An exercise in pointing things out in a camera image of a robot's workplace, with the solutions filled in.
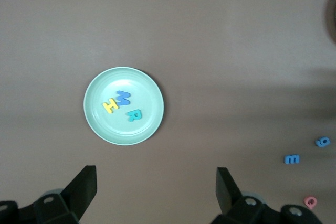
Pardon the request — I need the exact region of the green round plate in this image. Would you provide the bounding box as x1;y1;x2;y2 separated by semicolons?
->
83;66;165;146

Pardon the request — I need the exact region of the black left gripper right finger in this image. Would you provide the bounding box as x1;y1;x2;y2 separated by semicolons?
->
212;167;322;224

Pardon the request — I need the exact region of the teal foam letter R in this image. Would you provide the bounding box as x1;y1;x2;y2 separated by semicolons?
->
125;109;143;123

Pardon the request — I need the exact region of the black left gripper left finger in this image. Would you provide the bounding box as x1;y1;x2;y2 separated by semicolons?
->
0;165;98;224

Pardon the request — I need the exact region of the pink foam letter Q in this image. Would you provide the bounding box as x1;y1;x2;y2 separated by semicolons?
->
304;195;318;209

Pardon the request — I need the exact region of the yellow foam letter H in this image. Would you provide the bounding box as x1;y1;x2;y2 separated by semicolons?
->
102;98;120;114

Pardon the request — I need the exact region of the blue lowercase letter m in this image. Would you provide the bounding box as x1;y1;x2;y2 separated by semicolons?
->
283;154;301;165

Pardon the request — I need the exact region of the blue capital letter W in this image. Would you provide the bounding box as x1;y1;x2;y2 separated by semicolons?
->
115;90;131;107

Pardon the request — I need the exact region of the blue foam digit 6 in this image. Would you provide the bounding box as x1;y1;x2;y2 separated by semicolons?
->
314;136;331;148

